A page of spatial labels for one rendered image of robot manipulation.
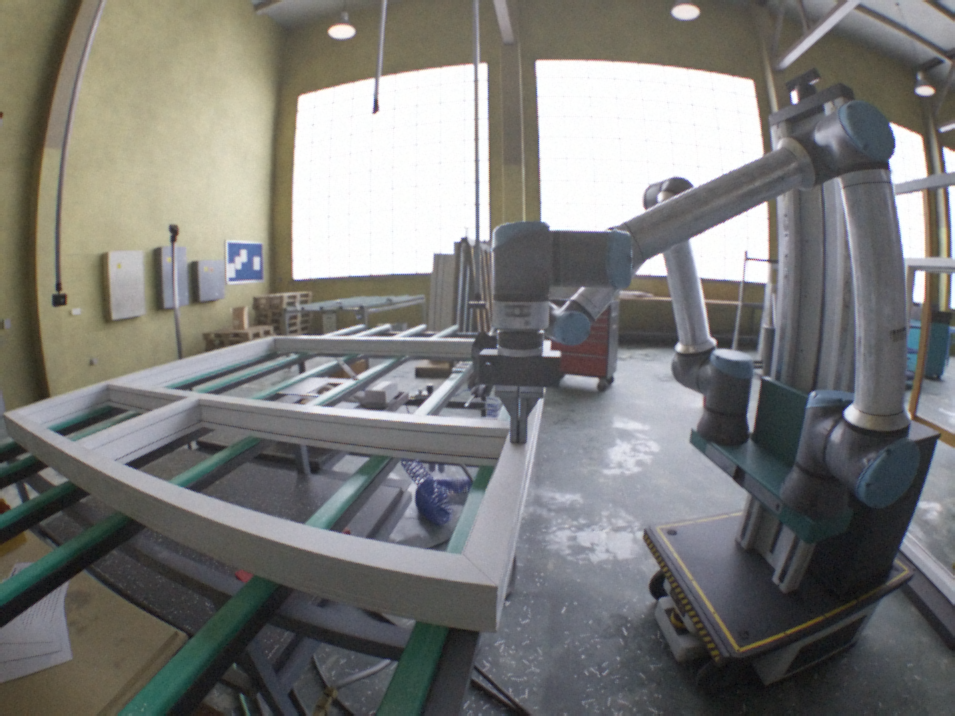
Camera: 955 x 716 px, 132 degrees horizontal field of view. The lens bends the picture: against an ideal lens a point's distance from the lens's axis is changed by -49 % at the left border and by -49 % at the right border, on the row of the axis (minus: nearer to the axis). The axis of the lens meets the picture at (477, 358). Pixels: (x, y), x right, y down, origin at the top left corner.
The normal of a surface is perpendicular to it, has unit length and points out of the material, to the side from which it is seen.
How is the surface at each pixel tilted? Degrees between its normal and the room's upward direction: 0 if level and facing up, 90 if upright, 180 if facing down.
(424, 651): 0
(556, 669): 0
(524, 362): 90
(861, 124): 82
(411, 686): 0
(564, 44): 90
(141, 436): 90
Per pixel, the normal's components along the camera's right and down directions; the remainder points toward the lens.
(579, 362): -0.52, 0.17
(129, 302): 0.99, 0.03
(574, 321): 0.07, 0.26
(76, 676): -0.01, -0.98
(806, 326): -1.00, 0.01
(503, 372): -0.20, 0.19
